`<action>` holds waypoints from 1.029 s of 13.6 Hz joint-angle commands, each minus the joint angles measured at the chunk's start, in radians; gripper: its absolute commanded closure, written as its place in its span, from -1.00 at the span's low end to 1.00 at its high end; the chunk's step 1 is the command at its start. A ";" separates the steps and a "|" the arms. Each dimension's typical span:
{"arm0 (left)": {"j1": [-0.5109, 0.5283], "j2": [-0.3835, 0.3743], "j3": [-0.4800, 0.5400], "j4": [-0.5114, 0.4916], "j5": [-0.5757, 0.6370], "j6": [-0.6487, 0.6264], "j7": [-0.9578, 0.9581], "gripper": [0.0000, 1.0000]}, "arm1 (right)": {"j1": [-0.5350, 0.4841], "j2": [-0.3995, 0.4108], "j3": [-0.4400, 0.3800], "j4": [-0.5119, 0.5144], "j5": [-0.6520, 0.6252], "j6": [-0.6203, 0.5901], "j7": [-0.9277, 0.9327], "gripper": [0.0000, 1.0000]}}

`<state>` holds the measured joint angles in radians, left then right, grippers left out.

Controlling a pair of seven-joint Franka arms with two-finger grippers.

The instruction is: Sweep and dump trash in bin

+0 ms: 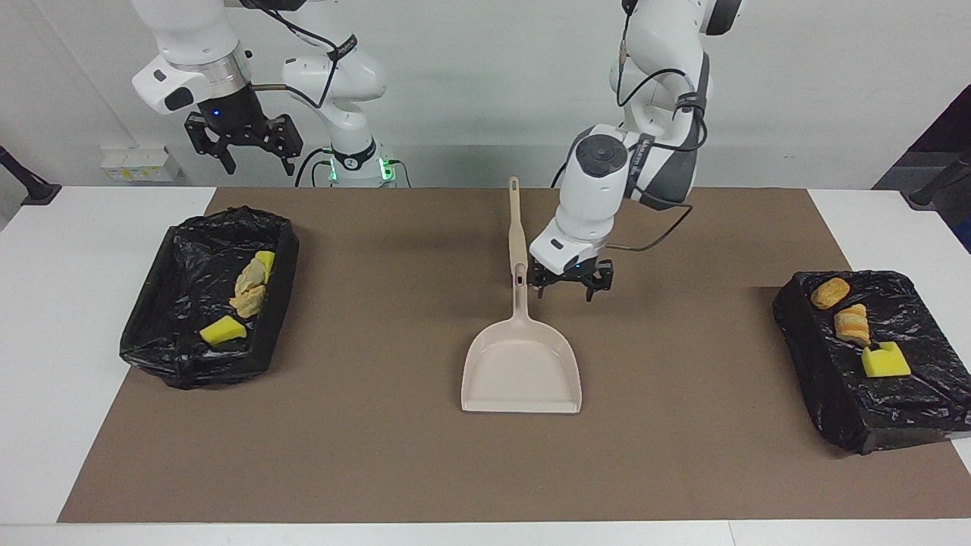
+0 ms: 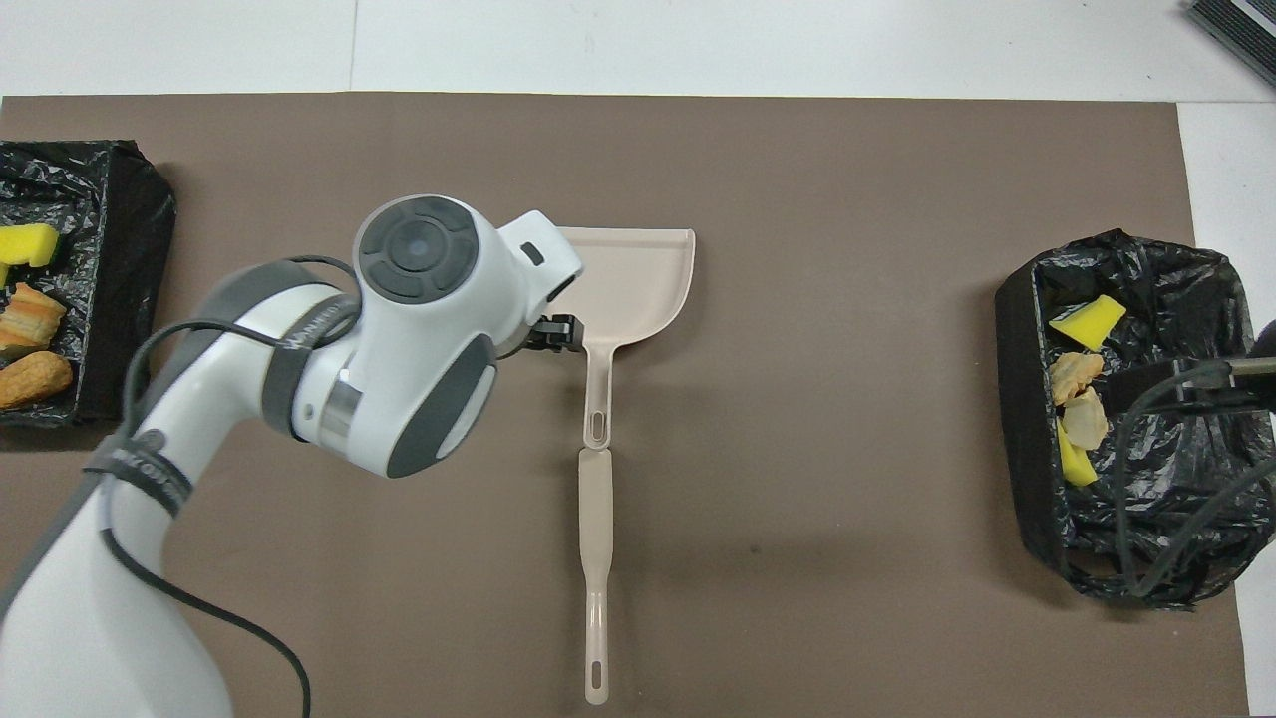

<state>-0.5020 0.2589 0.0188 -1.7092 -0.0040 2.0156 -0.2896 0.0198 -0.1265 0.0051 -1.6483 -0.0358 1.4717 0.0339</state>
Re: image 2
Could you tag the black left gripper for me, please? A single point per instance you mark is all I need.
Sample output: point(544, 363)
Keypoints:
point(518, 341)

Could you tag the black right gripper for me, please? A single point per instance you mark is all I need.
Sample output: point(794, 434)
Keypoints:
point(1231, 384)

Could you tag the beige plastic dustpan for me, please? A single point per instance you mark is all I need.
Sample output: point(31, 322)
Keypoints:
point(628, 279)

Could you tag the yellow wedge sponge piece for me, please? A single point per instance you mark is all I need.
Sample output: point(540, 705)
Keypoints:
point(1087, 321)

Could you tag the green and yellow sponge piece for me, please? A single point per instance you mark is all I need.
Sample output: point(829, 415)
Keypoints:
point(1075, 467)

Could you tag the beige hand brush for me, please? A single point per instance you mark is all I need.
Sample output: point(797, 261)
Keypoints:
point(596, 538)

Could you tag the pale greenish bread chunk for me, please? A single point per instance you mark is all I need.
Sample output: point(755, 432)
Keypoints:
point(30, 317)

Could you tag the yellow notched sponge piece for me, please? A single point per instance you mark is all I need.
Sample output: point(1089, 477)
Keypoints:
point(28, 245)

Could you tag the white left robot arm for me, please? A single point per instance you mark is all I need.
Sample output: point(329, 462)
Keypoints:
point(419, 339)

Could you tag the bin lined with black bag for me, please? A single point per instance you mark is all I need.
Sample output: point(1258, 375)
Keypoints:
point(1176, 289)
point(110, 279)

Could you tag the brown table mat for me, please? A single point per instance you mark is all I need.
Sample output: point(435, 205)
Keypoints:
point(797, 160)

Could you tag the dark ribbed device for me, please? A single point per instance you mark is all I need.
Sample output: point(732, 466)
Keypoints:
point(1241, 25)

